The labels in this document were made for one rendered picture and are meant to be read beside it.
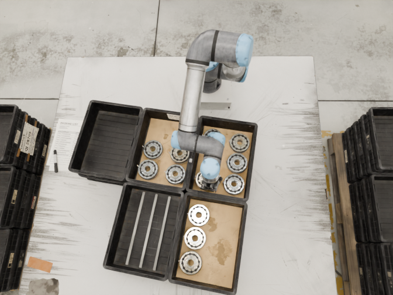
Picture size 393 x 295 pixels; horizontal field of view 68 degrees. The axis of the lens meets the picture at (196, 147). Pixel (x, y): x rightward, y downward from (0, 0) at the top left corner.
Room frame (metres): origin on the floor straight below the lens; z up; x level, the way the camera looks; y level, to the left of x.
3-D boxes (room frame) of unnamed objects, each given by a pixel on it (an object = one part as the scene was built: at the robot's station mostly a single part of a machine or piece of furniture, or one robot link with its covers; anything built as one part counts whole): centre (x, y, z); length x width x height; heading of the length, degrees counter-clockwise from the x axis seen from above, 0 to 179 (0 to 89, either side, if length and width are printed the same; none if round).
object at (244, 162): (0.36, -0.19, 0.86); 0.10 x 0.10 x 0.01
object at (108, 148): (0.60, 0.44, 0.87); 0.40 x 0.30 x 0.11; 159
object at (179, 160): (0.47, 0.09, 0.86); 0.10 x 0.10 x 0.01
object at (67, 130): (0.71, 0.74, 0.70); 0.33 x 0.23 x 0.01; 167
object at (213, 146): (0.38, -0.06, 1.15); 0.11 x 0.11 x 0.08; 67
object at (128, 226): (0.12, 0.31, 0.87); 0.40 x 0.30 x 0.11; 159
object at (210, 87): (0.88, -0.14, 0.85); 0.15 x 0.15 x 0.10
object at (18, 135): (0.96, 1.33, 0.37); 0.40 x 0.30 x 0.45; 167
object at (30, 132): (0.95, 1.17, 0.41); 0.31 x 0.02 x 0.16; 167
